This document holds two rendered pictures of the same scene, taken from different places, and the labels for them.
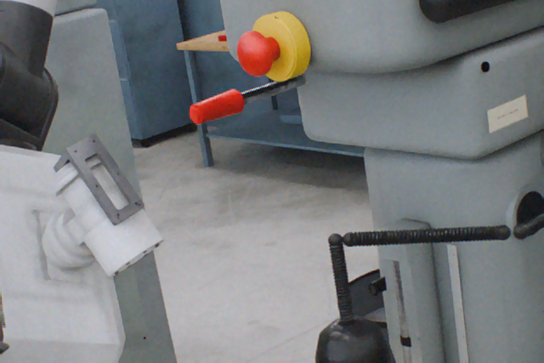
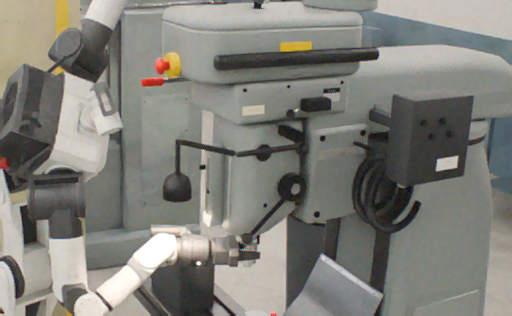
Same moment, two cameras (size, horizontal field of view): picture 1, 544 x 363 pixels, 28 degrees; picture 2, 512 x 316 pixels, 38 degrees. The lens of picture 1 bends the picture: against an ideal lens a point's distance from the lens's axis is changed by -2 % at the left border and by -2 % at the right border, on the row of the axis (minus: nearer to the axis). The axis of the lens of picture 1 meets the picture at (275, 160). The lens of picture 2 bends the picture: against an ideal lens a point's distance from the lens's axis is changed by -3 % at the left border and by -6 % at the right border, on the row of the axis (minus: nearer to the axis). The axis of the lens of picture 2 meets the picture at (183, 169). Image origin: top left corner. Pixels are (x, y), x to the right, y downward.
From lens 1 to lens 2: 93 cm
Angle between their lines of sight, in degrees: 13
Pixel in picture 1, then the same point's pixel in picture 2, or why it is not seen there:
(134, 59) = not seen: hidden behind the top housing
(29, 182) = (82, 93)
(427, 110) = (224, 101)
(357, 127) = (205, 102)
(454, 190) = (233, 135)
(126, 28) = not seen: hidden behind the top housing
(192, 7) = not seen: hidden behind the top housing
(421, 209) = (224, 140)
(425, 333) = (215, 190)
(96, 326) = (91, 154)
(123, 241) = (105, 123)
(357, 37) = (192, 69)
